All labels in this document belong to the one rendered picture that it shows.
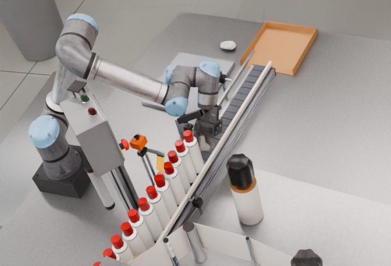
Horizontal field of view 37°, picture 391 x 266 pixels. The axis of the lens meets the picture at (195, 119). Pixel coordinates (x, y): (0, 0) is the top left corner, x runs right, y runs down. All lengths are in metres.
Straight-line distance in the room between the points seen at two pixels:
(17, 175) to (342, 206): 1.36
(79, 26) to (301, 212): 0.99
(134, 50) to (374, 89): 2.32
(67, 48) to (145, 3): 2.96
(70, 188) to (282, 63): 1.09
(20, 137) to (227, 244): 1.25
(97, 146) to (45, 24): 2.86
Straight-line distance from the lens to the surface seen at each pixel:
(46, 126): 2.25
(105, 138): 1.69
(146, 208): 1.94
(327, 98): 2.48
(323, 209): 2.05
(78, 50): 1.96
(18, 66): 4.74
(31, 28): 4.48
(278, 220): 2.04
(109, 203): 1.94
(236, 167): 1.81
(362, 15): 4.31
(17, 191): 2.54
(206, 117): 2.14
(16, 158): 2.68
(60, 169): 2.33
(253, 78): 2.55
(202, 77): 2.08
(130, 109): 2.64
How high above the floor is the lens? 2.55
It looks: 44 degrees down
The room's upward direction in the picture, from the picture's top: 16 degrees counter-clockwise
